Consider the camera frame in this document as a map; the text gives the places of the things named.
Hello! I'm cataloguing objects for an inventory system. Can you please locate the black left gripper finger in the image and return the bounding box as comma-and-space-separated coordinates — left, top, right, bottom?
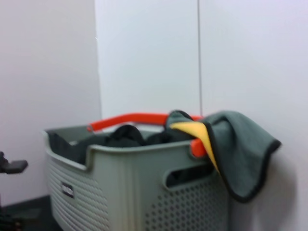
0, 151, 28, 174

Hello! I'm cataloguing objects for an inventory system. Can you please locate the black tablecloth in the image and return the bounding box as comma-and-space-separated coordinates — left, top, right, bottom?
0, 195, 57, 231

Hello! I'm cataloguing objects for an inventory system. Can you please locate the grey perforated storage basket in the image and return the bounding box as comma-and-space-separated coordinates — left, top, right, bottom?
43, 125, 229, 231

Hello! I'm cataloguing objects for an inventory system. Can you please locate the yellow and grey towel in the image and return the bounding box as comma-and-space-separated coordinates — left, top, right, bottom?
166, 110, 282, 203

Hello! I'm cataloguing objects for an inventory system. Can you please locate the black basket brand label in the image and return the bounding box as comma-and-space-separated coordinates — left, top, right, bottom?
61, 182, 75, 198

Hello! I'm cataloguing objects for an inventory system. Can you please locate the black cloth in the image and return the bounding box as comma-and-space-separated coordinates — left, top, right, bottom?
49, 124, 215, 188

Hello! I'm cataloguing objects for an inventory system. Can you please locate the orange basket handle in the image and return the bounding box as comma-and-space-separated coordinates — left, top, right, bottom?
88, 112, 207, 158

